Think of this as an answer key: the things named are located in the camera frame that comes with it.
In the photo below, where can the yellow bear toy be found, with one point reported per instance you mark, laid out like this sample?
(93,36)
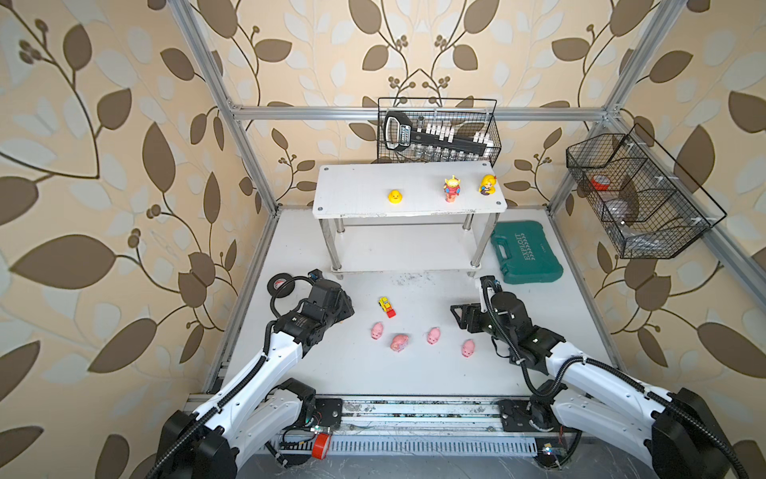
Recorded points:
(488,185)

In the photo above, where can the green plastic tool case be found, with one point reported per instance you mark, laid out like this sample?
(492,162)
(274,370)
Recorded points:
(524,253)

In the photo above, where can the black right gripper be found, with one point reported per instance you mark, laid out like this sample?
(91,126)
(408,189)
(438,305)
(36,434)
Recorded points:
(473,309)

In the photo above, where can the yellow rubber duck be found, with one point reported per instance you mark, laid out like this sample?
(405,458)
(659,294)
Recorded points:
(395,197)

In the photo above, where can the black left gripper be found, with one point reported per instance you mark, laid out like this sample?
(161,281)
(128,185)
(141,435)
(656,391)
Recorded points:
(344,303)

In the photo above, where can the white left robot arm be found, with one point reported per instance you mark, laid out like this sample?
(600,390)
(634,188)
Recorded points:
(261,401)

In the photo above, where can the black wire basket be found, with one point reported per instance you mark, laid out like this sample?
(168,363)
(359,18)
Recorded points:
(465,115)
(657,205)

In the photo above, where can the black socket set holder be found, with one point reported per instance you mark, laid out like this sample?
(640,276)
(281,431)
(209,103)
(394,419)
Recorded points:
(401,133)

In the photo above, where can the black tape roll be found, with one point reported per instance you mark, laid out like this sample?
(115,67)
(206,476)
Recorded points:
(281,285)

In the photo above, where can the black wire basket right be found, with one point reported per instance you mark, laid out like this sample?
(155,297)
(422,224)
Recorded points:
(657,205)

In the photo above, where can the white two-tier shelf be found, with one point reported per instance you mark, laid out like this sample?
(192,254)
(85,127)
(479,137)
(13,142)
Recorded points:
(365,233)

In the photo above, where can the red emergency button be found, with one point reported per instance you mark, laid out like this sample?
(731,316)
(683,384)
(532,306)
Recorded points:
(321,446)

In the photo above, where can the black wire basket back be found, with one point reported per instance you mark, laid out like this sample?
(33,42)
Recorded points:
(465,115)

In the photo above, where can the large pink pig toy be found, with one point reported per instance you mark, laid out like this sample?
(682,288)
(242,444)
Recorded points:
(399,343)

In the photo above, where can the aluminium frame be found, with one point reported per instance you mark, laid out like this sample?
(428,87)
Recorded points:
(561,72)

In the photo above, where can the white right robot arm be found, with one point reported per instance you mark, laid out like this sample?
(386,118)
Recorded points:
(675,433)

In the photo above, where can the yellow red toy car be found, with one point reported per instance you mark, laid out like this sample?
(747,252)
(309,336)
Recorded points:
(387,307)

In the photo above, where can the red tape roll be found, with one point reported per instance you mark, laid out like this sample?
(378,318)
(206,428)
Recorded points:
(600,183)

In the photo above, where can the alien figure toy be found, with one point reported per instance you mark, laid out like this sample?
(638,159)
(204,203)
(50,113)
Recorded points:
(452,189)

